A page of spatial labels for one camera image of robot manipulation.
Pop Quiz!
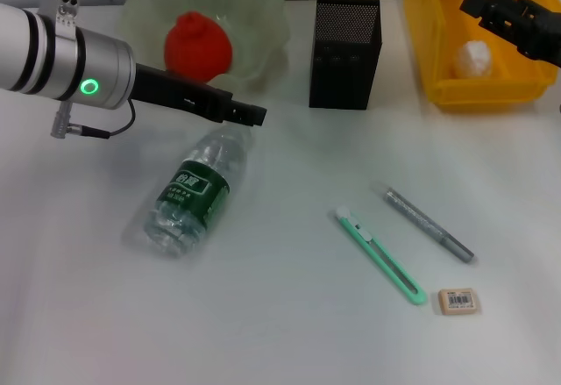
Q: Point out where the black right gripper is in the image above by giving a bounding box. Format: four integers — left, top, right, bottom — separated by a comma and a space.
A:
458, 0, 561, 68

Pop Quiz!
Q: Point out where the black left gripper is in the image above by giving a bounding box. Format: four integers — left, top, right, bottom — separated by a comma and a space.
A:
131, 63, 267, 128

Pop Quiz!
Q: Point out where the white paper ball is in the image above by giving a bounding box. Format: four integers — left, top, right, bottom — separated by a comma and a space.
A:
453, 40, 494, 78

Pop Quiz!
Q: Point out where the red-orange fruit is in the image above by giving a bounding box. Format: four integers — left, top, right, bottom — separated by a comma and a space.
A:
164, 11, 233, 82

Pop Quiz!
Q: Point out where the clear water bottle green label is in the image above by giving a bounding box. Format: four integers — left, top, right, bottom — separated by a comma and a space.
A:
142, 125, 255, 258

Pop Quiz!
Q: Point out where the green utility knife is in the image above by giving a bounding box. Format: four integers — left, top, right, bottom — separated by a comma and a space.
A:
333, 205, 427, 306

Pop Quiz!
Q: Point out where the beige eraser with barcode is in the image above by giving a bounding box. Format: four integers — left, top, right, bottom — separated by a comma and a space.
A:
437, 287, 481, 316

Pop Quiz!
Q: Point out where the translucent green fruit bowl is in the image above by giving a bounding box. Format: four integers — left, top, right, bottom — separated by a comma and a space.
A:
116, 0, 293, 96

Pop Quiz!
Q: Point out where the black mesh pen holder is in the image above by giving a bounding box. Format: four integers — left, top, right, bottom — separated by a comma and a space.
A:
308, 0, 383, 110

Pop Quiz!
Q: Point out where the grey marker pen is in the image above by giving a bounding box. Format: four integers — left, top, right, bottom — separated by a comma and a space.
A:
374, 181, 475, 264

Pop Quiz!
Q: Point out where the yellow plastic bin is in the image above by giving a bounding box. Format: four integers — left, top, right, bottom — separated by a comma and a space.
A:
402, 0, 557, 114

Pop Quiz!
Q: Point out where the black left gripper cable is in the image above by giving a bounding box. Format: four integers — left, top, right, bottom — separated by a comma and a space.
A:
50, 97, 137, 140

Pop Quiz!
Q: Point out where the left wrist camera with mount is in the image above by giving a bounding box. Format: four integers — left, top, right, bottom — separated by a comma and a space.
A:
30, 0, 132, 39

